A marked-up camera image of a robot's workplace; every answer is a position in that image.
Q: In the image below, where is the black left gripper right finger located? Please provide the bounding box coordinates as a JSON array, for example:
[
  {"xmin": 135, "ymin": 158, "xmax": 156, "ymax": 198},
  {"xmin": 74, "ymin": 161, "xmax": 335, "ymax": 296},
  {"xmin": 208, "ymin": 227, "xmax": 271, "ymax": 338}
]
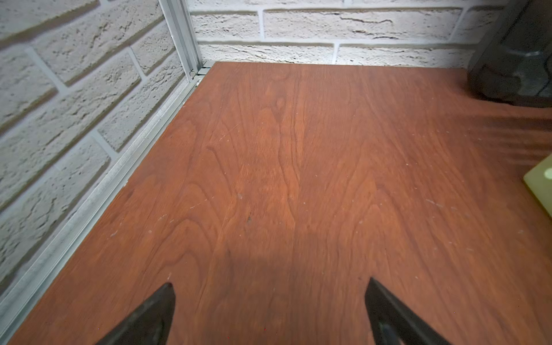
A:
[{"xmin": 365, "ymin": 277, "xmax": 448, "ymax": 344}]

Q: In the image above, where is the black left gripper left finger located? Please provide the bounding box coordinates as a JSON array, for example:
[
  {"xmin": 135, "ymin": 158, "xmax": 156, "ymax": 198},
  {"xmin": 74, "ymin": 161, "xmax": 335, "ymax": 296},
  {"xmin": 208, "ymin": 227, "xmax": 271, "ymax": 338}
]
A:
[{"xmin": 96, "ymin": 283, "xmax": 176, "ymax": 345}]

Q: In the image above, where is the black plastic tool case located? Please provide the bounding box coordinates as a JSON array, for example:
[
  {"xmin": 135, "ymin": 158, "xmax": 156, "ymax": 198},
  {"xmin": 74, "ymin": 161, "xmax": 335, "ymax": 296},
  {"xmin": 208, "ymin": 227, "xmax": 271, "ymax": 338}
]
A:
[{"xmin": 467, "ymin": 0, "xmax": 551, "ymax": 108}]

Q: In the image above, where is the aluminium corner frame post left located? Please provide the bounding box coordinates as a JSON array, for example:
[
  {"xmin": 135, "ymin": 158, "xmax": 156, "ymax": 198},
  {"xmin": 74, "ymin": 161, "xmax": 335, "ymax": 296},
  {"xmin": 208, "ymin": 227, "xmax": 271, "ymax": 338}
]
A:
[{"xmin": 159, "ymin": 0, "xmax": 204, "ymax": 81}]

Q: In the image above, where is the light green perforated bin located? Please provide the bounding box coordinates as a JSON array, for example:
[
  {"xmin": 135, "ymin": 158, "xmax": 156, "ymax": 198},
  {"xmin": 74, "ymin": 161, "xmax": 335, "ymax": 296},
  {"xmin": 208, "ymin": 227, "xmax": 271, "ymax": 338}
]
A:
[{"xmin": 523, "ymin": 155, "xmax": 552, "ymax": 216}]

